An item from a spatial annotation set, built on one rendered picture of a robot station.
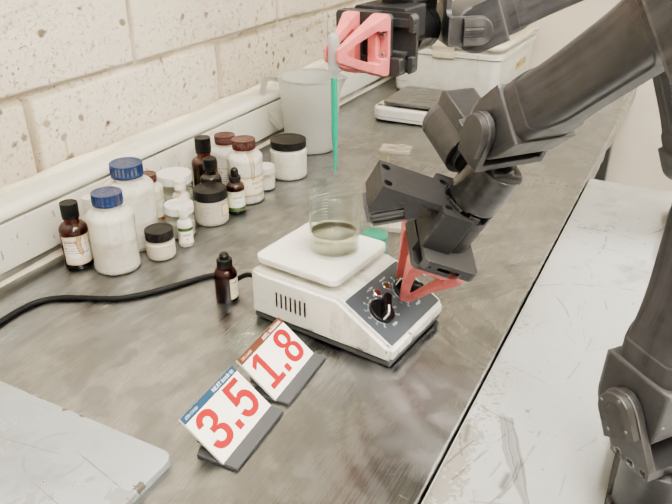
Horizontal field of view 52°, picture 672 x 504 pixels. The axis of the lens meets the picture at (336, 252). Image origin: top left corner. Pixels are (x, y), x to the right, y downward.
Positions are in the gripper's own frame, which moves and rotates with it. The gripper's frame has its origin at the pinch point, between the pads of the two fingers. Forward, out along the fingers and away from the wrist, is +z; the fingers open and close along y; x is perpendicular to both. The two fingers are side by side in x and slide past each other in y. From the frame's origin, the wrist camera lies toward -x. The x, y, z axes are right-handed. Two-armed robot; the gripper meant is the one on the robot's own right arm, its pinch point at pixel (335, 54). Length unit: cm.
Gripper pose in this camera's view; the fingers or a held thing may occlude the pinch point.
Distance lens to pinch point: 76.1
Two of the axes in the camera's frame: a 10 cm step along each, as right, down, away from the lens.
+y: 8.3, 2.4, -5.0
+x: 0.2, 8.8, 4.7
